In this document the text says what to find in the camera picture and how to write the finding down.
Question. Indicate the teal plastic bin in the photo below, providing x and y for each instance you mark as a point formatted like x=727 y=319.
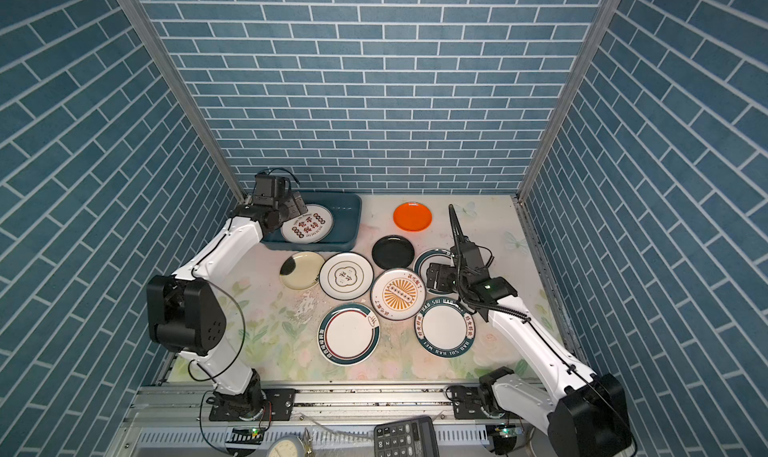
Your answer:
x=345 y=209

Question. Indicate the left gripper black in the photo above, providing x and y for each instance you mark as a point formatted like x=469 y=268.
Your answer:
x=289 y=203

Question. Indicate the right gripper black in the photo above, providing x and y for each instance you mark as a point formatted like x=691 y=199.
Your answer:
x=442 y=282

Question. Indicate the cream plate black patch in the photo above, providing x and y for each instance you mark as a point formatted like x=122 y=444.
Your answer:
x=301 y=270

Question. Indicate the white plate red characters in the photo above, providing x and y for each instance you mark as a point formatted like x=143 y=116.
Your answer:
x=310 y=227

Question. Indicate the orange small plate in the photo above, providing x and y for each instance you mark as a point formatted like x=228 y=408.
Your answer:
x=412 y=216

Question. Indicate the green circuit board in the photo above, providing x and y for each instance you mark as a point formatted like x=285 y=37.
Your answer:
x=502 y=439
x=244 y=438

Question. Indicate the white plate cloud emblem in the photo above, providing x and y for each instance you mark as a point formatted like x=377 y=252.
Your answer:
x=346 y=276

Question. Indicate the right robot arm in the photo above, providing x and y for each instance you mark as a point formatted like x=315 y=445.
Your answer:
x=581 y=412

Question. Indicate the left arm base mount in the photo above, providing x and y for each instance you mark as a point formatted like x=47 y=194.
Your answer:
x=266 y=405

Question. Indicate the round white clock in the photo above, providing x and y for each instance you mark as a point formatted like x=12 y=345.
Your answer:
x=289 y=446

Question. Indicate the green circuit board right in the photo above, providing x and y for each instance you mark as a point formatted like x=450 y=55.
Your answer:
x=502 y=439

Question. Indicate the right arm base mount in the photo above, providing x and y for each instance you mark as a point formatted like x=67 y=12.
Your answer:
x=477 y=402

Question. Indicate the aluminium rail frame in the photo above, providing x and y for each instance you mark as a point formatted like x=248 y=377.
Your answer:
x=336 y=419

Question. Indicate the black calculator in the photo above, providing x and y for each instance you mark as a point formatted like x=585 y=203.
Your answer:
x=415 y=437

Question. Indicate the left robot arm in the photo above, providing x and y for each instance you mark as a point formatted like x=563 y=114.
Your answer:
x=184 y=314

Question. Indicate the white plate green red rim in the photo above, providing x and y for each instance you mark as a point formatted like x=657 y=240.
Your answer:
x=437 y=255

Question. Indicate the green circuit board left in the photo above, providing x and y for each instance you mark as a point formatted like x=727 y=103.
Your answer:
x=244 y=438

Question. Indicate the white plate orange sunburst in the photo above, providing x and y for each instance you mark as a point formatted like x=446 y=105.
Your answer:
x=397 y=294

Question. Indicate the green rim plate white lettering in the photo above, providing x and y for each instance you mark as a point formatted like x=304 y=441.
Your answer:
x=444 y=328

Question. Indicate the black small plate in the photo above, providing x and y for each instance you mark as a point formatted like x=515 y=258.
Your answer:
x=393 y=251

